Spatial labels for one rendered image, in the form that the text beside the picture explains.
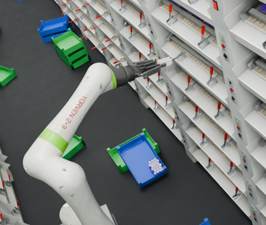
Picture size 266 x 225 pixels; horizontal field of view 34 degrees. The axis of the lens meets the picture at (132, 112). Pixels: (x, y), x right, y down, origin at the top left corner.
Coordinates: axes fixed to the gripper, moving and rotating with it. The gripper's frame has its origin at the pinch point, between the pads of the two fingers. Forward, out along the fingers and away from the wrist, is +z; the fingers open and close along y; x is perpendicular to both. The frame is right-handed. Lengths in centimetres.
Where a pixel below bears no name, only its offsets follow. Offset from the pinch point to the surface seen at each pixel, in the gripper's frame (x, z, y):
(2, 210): -70, -92, -16
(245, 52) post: 28, 6, 51
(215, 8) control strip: 45, -3, 47
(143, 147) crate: -87, 2, -42
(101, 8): -23, 12, -128
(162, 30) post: 6.4, 8.5, -18.3
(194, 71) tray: -1.0, 8.7, 12.4
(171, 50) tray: -1.2, 9.1, -10.0
